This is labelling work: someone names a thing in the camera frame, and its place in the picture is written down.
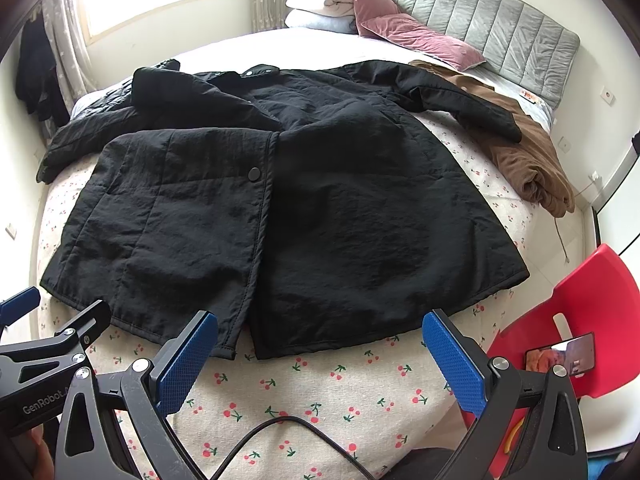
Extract black padded coat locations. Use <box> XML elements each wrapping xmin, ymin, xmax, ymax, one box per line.
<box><xmin>41</xmin><ymin>61</ymin><xmax>528</xmax><ymax>360</ymax></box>

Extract dark hanging clothes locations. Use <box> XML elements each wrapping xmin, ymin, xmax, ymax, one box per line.
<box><xmin>15</xmin><ymin>12</ymin><xmax>70</xmax><ymax>127</ymax></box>

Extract person's left hand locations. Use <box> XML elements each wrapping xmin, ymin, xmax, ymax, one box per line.
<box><xmin>28</xmin><ymin>425</ymin><xmax>54</xmax><ymax>480</ymax></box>

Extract smartphone on chair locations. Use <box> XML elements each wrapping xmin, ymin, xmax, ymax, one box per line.
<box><xmin>524</xmin><ymin>333</ymin><xmax>596</xmax><ymax>376</ymax></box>

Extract red plastic chair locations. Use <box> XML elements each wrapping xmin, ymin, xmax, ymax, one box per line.
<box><xmin>487</xmin><ymin>244</ymin><xmax>639</xmax><ymax>456</ymax></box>

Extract black quilted down jacket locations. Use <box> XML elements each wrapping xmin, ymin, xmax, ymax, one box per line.
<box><xmin>34</xmin><ymin>58</ymin><xmax>182</xmax><ymax>184</ymax></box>

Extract brown garment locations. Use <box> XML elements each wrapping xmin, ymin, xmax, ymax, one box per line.
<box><xmin>410</xmin><ymin>60</ymin><xmax>575</xmax><ymax>218</ymax></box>

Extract left beige curtain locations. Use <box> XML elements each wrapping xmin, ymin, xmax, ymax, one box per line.
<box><xmin>41</xmin><ymin>0</ymin><xmax>98</xmax><ymax>112</ymax></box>

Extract small orange white packet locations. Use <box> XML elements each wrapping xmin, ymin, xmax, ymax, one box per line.
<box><xmin>520</xmin><ymin>89</ymin><xmax>542</xmax><ymax>105</ymax></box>

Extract white bed sheet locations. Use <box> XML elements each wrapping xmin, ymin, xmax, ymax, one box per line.
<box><xmin>72</xmin><ymin>28</ymin><xmax>555</xmax><ymax>133</ymax></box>

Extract grey padded headboard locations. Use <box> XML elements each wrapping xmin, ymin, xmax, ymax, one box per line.
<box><xmin>394</xmin><ymin>0</ymin><xmax>580</xmax><ymax>108</ymax></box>

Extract light blue pillow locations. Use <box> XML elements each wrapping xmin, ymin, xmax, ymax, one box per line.
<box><xmin>284</xmin><ymin>9</ymin><xmax>357</xmax><ymax>35</ymax></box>

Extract pink velvet pillow back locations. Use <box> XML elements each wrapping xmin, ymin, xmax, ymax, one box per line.
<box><xmin>354</xmin><ymin>0</ymin><xmax>398</xmax><ymax>39</ymax></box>

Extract folded cream blanket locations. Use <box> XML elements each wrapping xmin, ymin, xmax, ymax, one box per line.
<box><xmin>285</xmin><ymin>0</ymin><xmax>355</xmax><ymax>18</ymax></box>

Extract black cable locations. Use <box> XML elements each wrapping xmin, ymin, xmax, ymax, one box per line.
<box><xmin>209</xmin><ymin>414</ymin><xmax>377</xmax><ymax>480</ymax></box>

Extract white wall socket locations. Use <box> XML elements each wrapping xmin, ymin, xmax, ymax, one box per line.
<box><xmin>600</xmin><ymin>87</ymin><xmax>615</xmax><ymax>105</ymax></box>

